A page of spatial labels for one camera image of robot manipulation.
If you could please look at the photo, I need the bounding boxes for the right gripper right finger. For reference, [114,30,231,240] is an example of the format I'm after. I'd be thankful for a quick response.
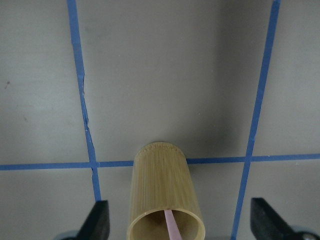
[250,197,300,240]

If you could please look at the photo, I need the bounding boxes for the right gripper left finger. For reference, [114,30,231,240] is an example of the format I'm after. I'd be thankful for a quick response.
[75,200,110,240]

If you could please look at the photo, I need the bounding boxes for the pink chopstick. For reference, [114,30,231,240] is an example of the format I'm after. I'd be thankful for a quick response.
[164,209,182,240]

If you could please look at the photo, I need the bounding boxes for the bamboo chopstick holder cup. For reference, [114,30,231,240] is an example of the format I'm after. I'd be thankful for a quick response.
[126,142,206,240]

